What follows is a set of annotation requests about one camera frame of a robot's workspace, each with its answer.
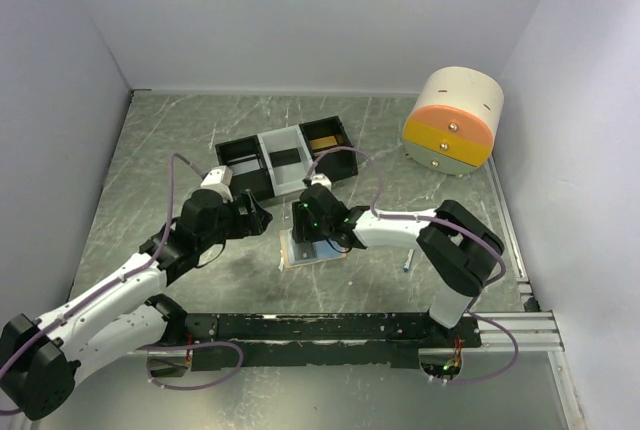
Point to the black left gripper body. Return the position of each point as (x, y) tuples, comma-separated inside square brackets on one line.
[(226, 225)]

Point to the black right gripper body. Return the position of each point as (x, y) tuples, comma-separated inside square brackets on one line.
[(307, 229)]

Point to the beige leather card holder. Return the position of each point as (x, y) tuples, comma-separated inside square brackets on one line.
[(326, 251)]

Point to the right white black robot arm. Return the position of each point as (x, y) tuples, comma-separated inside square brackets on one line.
[(465, 253)]

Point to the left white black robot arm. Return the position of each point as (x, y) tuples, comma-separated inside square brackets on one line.
[(44, 359)]

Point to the white card in bin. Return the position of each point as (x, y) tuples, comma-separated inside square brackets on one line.
[(245, 164)]

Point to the black card in bin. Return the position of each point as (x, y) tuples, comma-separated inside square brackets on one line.
[(284, 157)]

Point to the gold card in bin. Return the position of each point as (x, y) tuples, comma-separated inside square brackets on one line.
[(320, 144)]

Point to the black left tray bin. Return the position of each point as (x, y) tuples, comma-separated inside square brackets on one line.
[(259, 182)]

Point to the black tray bin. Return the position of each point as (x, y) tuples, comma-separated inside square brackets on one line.
[(338, 164), (259, 182)]

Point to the white middle tray bin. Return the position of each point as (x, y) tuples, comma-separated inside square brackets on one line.
[(286, 179)]

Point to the black right tray bin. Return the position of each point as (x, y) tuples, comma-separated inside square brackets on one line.
[(338, 164)]

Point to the white blue pen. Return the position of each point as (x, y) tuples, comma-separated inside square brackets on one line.
[(409, 261)]

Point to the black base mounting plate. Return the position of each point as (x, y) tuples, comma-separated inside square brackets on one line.
[(327, 339)]

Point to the cream round drawer cabinet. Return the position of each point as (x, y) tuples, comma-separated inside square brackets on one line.
[(453, 124)]

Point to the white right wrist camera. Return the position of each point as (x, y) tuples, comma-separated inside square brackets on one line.
[(318, 179)]

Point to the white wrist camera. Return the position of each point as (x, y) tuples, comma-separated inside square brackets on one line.
[(318, 179), (218, 179)]

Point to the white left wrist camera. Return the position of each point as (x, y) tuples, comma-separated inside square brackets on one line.
[(218, 179)]

